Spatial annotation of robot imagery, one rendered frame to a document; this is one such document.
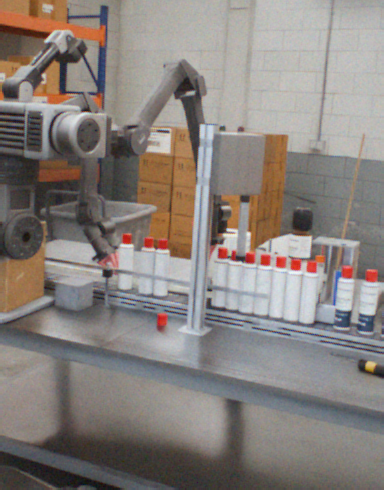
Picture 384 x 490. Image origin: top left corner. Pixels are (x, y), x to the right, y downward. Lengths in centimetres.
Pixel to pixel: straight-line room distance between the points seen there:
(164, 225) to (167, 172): 47
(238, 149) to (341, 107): 484
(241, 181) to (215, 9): 571
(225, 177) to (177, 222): 398
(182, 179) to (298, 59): 192
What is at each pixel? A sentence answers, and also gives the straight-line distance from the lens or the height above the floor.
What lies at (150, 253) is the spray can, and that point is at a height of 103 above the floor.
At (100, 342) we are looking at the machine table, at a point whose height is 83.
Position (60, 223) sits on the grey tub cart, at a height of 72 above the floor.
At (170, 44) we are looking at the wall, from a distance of 812.
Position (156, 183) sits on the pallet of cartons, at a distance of 622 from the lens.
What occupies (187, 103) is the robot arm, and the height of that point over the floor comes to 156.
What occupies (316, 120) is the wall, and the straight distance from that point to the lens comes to 709.
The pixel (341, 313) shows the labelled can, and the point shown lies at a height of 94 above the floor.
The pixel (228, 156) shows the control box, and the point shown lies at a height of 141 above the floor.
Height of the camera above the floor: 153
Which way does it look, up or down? 10 degrees down
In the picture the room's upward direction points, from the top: 4 degrees clockwise
